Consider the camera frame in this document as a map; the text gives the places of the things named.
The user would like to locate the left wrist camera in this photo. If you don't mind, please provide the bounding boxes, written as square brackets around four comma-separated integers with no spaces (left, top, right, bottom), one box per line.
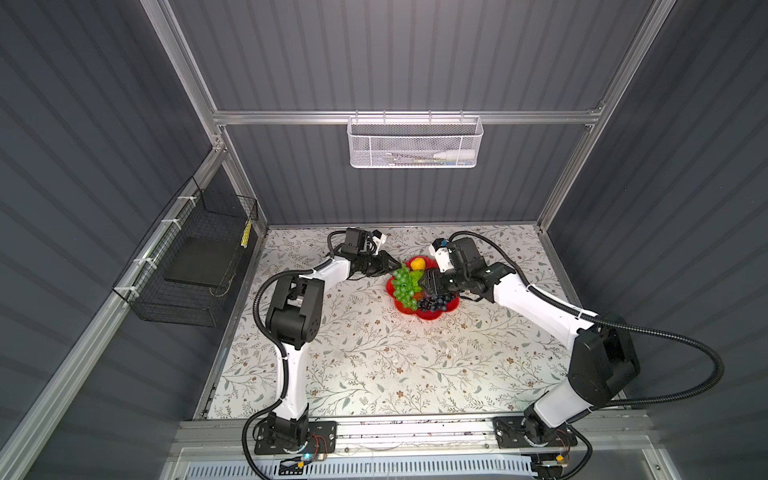
[339,228,387,256]

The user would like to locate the right black corrugated cable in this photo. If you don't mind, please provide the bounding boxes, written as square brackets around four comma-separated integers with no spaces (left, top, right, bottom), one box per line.
[448,230,725,409]

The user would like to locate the yellow fake lemon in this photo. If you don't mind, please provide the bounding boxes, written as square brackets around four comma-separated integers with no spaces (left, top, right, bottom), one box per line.
[410,257,426,271]

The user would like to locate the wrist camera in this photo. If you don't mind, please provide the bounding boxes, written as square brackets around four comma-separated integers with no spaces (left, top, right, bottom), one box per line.
[428,238,487,276]
[339,228,387,256]

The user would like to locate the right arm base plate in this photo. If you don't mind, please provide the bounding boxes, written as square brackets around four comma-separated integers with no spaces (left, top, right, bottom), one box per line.
[491,415,579,449]

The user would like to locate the green fake grapes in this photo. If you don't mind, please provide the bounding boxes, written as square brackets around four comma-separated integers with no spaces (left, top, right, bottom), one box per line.
[392,266,424,310]

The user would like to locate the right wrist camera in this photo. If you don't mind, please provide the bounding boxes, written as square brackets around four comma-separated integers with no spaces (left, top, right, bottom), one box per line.
[428,238,487,276]

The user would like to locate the dark purple fake grapes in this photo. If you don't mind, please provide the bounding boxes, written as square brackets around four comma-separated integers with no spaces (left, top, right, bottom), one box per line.
[417,292,458,312]

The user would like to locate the white marker pen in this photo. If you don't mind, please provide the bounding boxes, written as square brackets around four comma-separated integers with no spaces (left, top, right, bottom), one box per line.
[432,149,477,163]

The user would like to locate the black wire basket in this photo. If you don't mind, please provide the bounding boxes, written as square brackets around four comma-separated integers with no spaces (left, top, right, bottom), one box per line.
[113,182,258,328]

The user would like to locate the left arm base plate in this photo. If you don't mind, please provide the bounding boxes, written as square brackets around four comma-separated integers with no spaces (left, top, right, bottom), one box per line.
[251,421,338,455]

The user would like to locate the aluminium front rail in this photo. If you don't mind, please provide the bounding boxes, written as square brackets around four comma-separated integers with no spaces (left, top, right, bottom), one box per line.
[169,409,658,459]

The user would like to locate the white wire mesh basket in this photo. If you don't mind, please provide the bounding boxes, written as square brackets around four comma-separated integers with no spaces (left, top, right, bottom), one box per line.
[346,114,484,169]

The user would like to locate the black corrugated cable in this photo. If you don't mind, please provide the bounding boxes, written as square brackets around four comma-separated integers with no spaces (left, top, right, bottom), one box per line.
[241,229,349,480]
[448,230,725,409]

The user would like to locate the left black corrugated cable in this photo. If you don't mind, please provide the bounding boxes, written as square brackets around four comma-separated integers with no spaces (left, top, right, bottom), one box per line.
[241,229,349,480]

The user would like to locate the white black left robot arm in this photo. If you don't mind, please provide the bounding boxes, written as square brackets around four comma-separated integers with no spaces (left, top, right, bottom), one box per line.
[261,251,401,447]

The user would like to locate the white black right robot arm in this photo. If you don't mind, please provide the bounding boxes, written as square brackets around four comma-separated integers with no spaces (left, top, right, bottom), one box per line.
[419,262,640,446]

